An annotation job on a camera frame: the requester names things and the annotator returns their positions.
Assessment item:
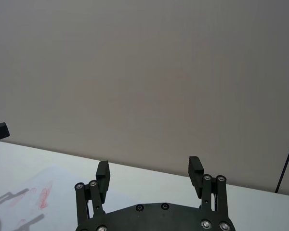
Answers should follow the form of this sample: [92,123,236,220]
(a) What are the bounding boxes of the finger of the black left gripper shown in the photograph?
[0,122,11,142]

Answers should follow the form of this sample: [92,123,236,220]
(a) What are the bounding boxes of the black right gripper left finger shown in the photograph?
[74,160,112,226]

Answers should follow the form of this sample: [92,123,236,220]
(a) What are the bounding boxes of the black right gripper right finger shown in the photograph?
[188,156,230,219]

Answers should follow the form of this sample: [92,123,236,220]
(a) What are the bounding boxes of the thin black cable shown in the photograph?
[275,127,289,194]

